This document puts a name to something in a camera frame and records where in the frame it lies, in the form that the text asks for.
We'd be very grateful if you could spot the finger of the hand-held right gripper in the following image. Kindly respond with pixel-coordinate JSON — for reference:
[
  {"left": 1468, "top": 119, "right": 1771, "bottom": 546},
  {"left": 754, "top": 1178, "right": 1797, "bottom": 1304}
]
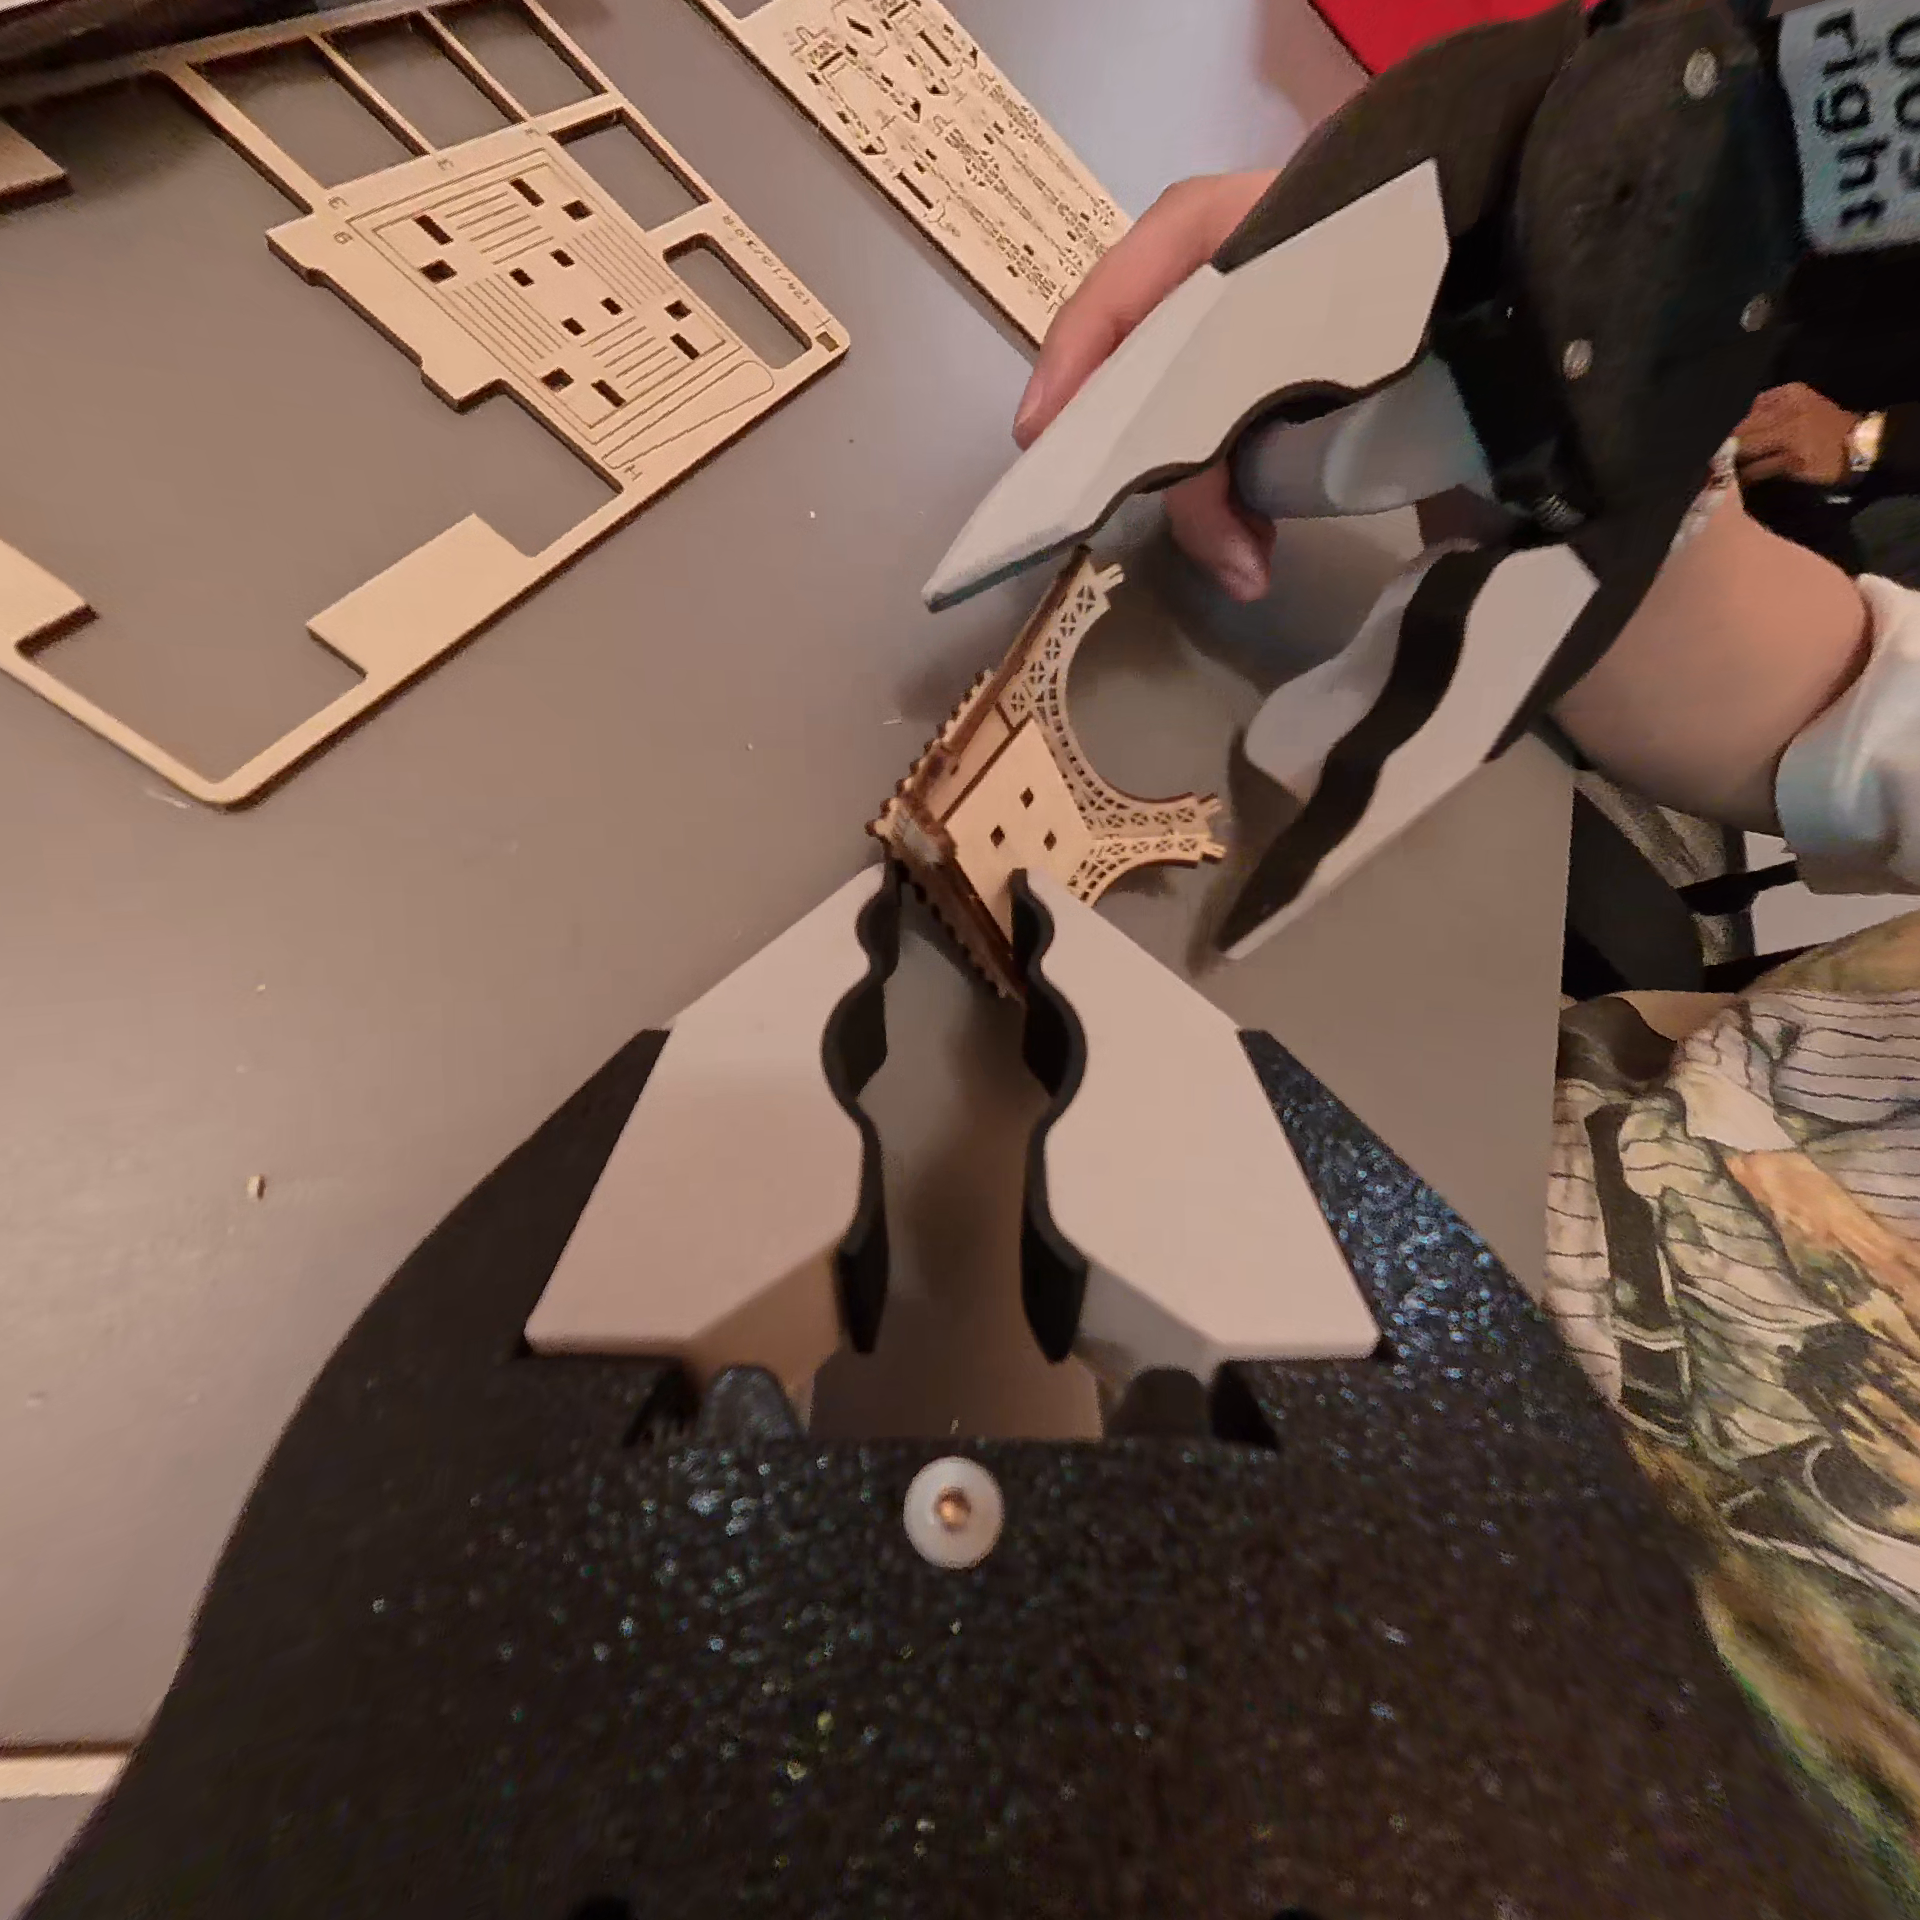
[
  {"left": 1210, "top": 539, "right": 1602, "bottom": 962},
  {"left": 918, "top": 159, "right": 1456, "bottom": 615}
]

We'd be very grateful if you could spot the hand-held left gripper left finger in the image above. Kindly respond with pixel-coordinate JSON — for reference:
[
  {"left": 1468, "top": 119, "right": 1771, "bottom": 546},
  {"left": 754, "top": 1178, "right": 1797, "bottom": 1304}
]
[{"left": 520, "top": 862, "right": 907, "bottom": 1365}]

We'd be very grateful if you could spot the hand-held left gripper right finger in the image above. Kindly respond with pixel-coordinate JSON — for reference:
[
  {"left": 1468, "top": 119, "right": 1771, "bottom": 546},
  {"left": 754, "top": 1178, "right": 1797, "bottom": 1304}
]
[{"left": 1005, "top": 872, "right": 1384, "bottom": 1384}]

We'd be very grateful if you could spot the wooden lattice tower base model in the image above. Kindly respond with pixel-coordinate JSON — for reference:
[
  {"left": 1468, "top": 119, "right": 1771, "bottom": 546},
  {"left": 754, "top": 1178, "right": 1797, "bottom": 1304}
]
[{"left": 866, "top": 558, "right": 1230, "bottom": 1005}]

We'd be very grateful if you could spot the person's right forearm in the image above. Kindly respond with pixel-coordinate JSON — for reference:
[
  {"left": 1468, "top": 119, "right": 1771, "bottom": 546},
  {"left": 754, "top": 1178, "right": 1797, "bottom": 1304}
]
[{"left": 1544, "top": 480, "right": 1920, "bottom": 896}]

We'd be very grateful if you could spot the grey desk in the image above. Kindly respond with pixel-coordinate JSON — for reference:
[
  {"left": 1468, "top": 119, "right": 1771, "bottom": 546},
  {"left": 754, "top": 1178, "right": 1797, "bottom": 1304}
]
[{"left": 0, "top": 0, "right": 1576, "bottom": 1920}]

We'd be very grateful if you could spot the person's right hand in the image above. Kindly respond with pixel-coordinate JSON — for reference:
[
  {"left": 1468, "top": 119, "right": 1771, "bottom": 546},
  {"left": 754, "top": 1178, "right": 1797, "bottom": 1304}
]
[{"left": 1015, "top": 167, "right": 1280, "bottom": 602}]

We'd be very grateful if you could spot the red object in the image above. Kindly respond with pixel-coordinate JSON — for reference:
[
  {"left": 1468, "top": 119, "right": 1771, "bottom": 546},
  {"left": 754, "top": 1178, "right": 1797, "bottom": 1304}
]
[{"left": 1302, "top": 0, "right": 1595, "bottom": 78}]

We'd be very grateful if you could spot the wooden sheet with small parts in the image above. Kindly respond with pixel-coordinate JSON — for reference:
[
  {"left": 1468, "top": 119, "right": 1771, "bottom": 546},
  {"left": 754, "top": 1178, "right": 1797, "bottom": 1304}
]
[{"left": 693, "top": 0, "right": 1136, "bottom": 351}]

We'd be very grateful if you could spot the printed shirt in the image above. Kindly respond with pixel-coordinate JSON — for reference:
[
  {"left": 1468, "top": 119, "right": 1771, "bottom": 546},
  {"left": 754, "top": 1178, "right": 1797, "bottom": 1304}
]
[{"left": 1544, "top": 913, "right": 1920, "bottom": 1920}]

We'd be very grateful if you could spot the dark box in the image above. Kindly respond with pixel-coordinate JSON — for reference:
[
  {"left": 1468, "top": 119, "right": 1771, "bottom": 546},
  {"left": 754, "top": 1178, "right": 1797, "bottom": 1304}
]
[{"left": 0, "top": 0, "right": 452, "bottom": 70}]

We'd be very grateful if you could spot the large wooden puzzle sheet frame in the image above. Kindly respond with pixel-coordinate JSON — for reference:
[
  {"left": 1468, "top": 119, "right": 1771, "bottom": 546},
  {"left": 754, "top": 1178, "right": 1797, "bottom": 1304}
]
[{"left": 0, "top": 0, "right": 854, "bottom": 814}]

